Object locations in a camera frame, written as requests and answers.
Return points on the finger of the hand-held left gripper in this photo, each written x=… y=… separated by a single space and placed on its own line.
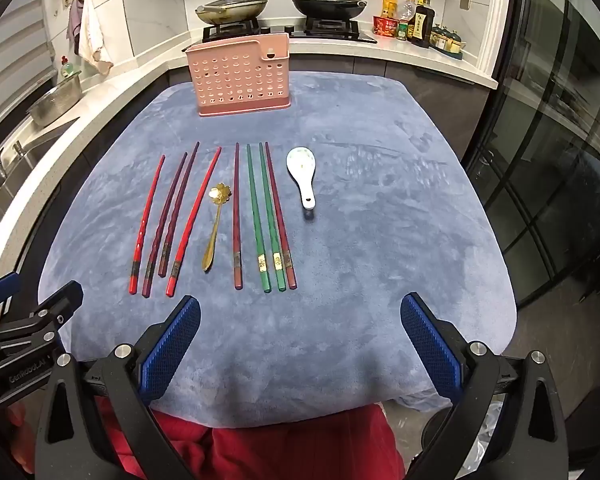
x=55 y=302
x=0 y=291

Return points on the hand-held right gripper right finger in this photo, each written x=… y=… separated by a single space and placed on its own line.
x=430 y=345

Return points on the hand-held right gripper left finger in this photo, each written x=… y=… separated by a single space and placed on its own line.
x=175 y=345

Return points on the maroon chopstick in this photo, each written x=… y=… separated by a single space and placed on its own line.
x=163 y=225

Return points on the purple chopstick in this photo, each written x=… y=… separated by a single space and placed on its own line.
x=178 y=208

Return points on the green chopstick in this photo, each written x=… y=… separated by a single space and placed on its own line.
x=271 y=216
x=257 y=218

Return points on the dark red chopstick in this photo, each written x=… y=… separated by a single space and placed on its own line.
x=237 y=210
x=280 y=215

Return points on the white ceramic spoon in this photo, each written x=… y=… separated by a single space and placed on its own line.
x=300 y=165

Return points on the pink perforated utensil holder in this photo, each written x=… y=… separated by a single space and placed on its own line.
x=240 y=80

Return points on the blue-grey plush table cloth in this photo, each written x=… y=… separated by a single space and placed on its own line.
x=380 y=260

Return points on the steel sink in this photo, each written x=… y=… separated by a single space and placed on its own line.
x=25 y=165

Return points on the gold flower spoon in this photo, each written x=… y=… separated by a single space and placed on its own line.
x=219 y=192

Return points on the steel colander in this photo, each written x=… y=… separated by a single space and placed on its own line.
x=55 y=102

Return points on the green dish soap bottle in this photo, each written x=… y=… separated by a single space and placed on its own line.
x=70 y=70

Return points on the glass door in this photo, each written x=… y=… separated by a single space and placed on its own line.
x=555 y=135

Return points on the white hanging towel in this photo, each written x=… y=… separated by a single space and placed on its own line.
x=92 y=35

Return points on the purple hanging cloth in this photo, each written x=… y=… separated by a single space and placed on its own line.
x=74 y=17

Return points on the small green label bottle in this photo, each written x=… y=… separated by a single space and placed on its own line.
x=404 y=32

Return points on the red instant noodle bowl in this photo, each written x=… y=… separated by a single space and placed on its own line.
x=386 y=26

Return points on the grey wok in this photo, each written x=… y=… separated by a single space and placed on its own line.
x=232 y=16

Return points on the clear plastic bottle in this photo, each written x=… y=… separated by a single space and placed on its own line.
x=407 y=9

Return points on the black gas stove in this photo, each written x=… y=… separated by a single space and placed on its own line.
x=300 y=31

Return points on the yellow packet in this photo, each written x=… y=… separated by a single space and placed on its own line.
x=390 y=6

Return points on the black wok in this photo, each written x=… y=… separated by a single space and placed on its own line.
x=330 y=11

